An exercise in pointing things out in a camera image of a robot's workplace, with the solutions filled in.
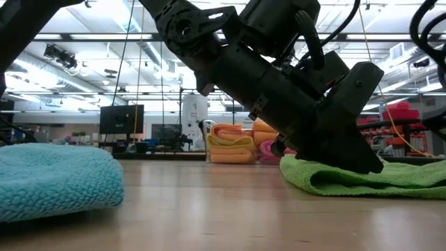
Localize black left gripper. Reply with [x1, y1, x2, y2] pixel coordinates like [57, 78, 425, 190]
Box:
[275, 61, 385, 175]

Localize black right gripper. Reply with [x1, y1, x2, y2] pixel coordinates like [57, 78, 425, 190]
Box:
[422, 108, 446, 141]

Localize green microfiber towel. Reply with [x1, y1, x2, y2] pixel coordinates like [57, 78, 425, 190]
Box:
[279, 154, 446, 200]

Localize yellow microfiber towel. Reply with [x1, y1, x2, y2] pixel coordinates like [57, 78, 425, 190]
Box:
[206, 133, 257, 151]

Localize clear plastic bin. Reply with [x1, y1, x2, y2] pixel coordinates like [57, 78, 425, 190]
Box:
[198, 118, 297, 165]

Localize blue microfiber towel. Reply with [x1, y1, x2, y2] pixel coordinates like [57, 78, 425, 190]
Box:
[0, 142, 125, 223]

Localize shelf rack with orange bins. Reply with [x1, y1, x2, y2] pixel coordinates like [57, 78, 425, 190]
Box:
[357, 100, 430, 158]

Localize black monitor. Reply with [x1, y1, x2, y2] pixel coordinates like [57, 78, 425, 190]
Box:
[100, 104, 145, 135]

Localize small potted plants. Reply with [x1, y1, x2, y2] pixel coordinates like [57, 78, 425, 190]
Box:
[70, 130, 89, 144]

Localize dark background equipment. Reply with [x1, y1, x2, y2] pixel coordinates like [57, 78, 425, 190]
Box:
[0, 99, 39, 144]

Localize yellow hose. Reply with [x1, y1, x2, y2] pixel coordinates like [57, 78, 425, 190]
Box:
[358, 6, 436, 158]

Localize grey ceiling duct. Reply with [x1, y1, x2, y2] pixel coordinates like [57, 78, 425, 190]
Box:
[5, 48, 128, 106]
[376, 41, 446, 93]

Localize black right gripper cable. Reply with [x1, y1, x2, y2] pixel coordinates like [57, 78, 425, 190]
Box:
[409, 0, 446, 88]

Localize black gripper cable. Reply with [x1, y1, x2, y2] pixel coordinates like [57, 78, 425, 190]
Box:
[294, 0, 362, 70]
[409, 0, 446, 88]

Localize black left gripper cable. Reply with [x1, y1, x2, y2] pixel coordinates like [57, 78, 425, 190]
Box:
[294, 0, 362, 70]

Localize yellow hanging cord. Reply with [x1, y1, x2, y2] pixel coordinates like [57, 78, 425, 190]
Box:
[134, 6, 146, 135]

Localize black hanging cable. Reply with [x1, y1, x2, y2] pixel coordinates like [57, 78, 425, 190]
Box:
[111, 0, 136, 106]

